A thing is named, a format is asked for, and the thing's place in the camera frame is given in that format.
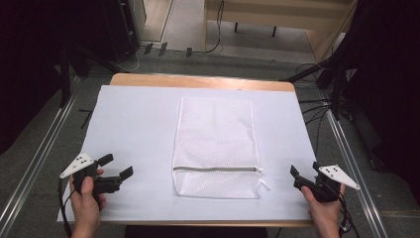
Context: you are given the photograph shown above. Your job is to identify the white table cover sheet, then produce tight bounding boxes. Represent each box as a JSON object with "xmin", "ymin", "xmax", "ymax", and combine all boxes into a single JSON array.
[{"xmin": 55, "ymin": 84, "xmax": 318, "ymax": 223}]

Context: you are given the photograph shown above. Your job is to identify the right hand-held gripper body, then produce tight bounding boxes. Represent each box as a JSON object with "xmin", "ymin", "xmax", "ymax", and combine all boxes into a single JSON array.
[{"xmin": 292, "ymin": 164, "xmax": 362, "ymax": 203}]

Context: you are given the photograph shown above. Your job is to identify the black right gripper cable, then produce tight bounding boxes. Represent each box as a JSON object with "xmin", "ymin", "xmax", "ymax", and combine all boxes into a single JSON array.
[{"xmin": 336, "ymin": 191, "xmax": 362, "ymax": 238}]

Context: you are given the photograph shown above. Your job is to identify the black floor cables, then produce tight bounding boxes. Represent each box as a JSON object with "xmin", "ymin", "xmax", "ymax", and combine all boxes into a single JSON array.
[{"xmin": 295, "ymin": 62, "xmax": 351, "ymax": 157}]

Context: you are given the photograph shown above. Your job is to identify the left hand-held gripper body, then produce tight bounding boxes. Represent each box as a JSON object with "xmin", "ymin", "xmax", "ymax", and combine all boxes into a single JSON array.
[{"xmin": 58, "ymin": 152, "xmax": 122, "ymax": 196}]

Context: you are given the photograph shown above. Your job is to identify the black cabinet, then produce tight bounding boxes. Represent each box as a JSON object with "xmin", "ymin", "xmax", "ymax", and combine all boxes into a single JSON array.
[{"xmin": 98, "ymin": 0, "xmax": 142, "ymax": 62}]

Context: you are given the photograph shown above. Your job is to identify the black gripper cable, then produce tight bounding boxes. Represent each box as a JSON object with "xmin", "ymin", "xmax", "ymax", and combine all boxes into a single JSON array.
[
  {"xmin": 336, "ymin": 191, "xmax": 362, "ymax": 238},
  {"xmin": 57, "ymin": 178, "xmax": 74, "ymax": 238}
]

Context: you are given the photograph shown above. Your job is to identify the light wooden bench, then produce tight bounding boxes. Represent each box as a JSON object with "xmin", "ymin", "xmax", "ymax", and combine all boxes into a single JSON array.
[{"xmin": 201, "ymin": 0, "xmax": 360, "ymax": 63}]

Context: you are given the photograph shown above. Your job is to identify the person's right hand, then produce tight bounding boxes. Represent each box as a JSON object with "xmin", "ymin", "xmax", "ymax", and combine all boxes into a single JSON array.
[{"xmin": 299, "ymin": 183, "xmax": 347, "ymax": 238}]

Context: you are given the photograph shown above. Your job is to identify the white mesh laundry bag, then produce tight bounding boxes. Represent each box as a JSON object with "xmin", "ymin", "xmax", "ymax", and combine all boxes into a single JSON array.
[{"xmin": 170, "ymin": 96, "xmax": 272, "ymax": 200}]

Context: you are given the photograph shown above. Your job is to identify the black hanging cable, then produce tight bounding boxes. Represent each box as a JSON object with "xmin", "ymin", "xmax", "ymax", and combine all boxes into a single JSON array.
[{"xmin": 191, "ymin": 0, "xmax": 226, "ymax": 56}]

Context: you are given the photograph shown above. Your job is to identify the person's left hand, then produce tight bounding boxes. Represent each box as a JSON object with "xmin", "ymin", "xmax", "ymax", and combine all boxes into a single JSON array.
[{"xmin": 68, "ymin": 168, "xmax": 109, "ymax": 238}]

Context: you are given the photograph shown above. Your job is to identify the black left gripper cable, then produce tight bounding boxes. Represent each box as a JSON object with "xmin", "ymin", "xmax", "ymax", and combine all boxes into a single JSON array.
[{"xmin": 57, "ymin": 178, "xmax": 74, "ymax": 238}]

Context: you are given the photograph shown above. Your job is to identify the metal floor rail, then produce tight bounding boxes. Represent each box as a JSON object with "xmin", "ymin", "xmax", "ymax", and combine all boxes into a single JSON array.
[
  {"xmin": 321, "ymin": 92, "xmax": 390, "ymax": 238},
  {"xmin": 0, "ymin": 76, "xmax": 82, "ymax": 234}
]

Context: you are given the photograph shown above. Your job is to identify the dark curtain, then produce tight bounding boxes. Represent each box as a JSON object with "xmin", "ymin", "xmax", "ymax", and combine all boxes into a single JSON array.
[
  {"xmin": 330, "ymin": 0, "xmax": 420, "ymax": 206},
  {"xmin": 0, "ymin": 0, "xmax": 110, "ymax": 157}
]

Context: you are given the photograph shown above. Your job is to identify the white floor cable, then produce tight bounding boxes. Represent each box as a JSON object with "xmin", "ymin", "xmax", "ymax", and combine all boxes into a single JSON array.
[{"xmin": 113, "ymin": 46, "xmax": 147, "ymax": 73}]

